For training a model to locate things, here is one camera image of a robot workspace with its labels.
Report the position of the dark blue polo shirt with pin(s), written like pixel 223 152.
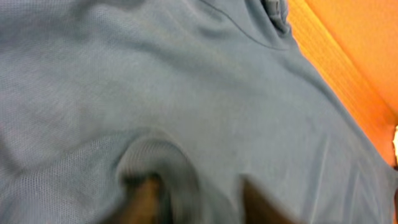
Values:
pixel 97 96

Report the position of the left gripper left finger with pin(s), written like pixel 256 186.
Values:
pixel 142 203

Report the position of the white t-shirt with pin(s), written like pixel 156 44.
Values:
pixel 395 143

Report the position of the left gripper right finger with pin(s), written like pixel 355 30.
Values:
pixel 259 208

